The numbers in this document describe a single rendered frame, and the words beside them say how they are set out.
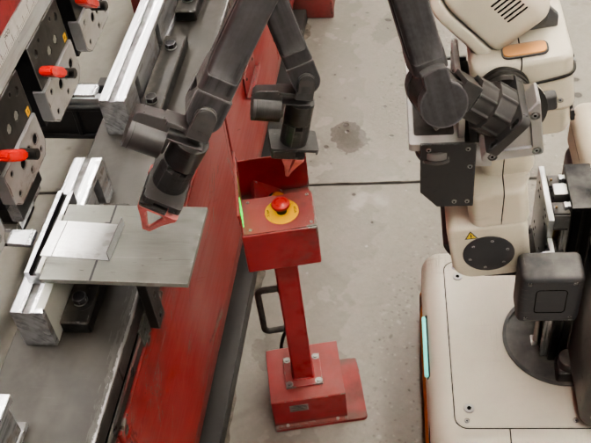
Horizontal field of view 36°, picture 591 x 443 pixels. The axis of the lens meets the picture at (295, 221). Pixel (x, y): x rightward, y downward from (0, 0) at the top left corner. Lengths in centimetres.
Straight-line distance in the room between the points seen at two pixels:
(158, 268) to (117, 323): 16
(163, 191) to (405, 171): 174
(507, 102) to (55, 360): 88
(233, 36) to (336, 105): 207
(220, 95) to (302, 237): 61
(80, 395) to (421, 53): 80
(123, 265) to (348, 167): 167
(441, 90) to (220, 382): 138
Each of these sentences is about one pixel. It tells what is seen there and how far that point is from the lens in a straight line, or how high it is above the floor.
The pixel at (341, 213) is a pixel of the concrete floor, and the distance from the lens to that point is 299.
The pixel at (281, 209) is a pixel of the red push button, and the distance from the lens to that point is 189.
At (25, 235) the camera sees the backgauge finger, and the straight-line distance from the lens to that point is 170.
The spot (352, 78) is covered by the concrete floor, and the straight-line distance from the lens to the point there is 352.
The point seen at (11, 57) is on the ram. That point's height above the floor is 136.
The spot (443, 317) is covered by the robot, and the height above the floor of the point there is 28.
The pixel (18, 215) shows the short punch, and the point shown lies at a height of 112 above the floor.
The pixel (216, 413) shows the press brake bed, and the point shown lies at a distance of 251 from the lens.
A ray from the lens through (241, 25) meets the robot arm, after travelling 135.
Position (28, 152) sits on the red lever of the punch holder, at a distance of 144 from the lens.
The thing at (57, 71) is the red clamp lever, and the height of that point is 130.
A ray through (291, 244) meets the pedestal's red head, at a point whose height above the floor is 73.
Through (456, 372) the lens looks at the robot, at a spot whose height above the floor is 28.
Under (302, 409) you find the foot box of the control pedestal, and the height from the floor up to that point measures 8.
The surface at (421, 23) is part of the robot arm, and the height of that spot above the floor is 136.
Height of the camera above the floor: 215
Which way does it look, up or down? 46 degrees down
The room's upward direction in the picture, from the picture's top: 8 degrees counter-clockwise
